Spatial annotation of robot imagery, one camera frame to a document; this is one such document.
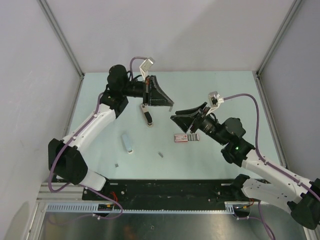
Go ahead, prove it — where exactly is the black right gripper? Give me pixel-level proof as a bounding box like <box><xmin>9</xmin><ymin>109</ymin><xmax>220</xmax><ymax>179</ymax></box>
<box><xmin>170</xmin><ymin>102</ymin><xmax>228</xmax><ymax>146</ymax></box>

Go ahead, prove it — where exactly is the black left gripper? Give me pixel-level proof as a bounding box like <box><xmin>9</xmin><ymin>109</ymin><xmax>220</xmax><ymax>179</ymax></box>
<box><xmin>121</xmin><ymin>75</ymin><xmax>173</xmax><ymax>107</ymax></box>

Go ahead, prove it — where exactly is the black beige stapler base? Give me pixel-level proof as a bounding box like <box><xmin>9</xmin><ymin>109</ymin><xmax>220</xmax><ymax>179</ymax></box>
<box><xmin>140</xmin><ymin>103</ymin><xmax>154</xmax><ymax>127</ymax></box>

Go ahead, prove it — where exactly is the red white staple box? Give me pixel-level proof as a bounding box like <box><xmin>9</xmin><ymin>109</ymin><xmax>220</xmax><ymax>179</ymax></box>
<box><xmin>174</xmin><ymin>133</ymin><xmax>200</xmax><ymax>143</ymax></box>

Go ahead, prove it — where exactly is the light blue stapler cover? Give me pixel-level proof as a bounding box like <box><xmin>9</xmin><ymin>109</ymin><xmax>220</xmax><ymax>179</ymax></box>
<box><xmin>121</xmin><ymin>133</ymin><xmax>134</xmax><ymax>154</ymax></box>

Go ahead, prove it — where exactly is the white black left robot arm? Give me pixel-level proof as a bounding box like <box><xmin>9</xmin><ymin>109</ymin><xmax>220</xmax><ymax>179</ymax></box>
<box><xmin>48</xmin><ymin>58</ymin><xmax>174</xmax><ymax>200</ymax></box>

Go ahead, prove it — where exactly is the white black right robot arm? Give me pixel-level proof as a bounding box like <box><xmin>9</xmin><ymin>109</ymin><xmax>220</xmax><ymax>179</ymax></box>
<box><xmin>170</xmin><ymin>103</ymin><xmax>320</xmax><ymax>230</ymax></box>

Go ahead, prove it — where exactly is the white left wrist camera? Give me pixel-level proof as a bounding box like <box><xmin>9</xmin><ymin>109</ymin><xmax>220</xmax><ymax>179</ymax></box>
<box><xmin>139</xmin><ymin>57</ymin><xmax>155</xmax><ymax>79</ymax></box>

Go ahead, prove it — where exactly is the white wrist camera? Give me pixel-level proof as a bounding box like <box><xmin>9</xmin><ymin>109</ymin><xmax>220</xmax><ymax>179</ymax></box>
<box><xmin>139</xmin><ymin>57</ymin><xmax>155</xmax><ymax>79</ymax></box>
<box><xmin>208</xmin><ymin>91</ymin><xmax>225</xmax><ymax>111</ymax></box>

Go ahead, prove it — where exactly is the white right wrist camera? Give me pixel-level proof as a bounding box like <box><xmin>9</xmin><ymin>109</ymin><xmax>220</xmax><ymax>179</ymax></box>
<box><xmin>208</xmin><ymin>91</ymin><xmax>225</xmax><ymax>111</ymax></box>

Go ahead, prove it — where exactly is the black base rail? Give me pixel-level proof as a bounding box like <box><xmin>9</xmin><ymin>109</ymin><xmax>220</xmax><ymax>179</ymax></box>
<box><xmin>82</xmin><ymin>179</ymin><xmax>250</xmax><ymax>211</ymax></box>

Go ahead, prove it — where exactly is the aluminium frame rail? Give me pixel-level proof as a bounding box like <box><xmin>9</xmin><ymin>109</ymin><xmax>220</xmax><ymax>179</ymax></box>
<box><xmin>36</xmin><ymin>182</ymin><xmax>84</xmax><ymax>203</ymax></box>

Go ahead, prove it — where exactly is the white cable duct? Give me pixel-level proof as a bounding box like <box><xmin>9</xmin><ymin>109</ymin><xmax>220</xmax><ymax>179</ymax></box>
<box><xmin>44</xmin><ymin>202</ymin><xmax>236</xmax><ymax>215</ymax></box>

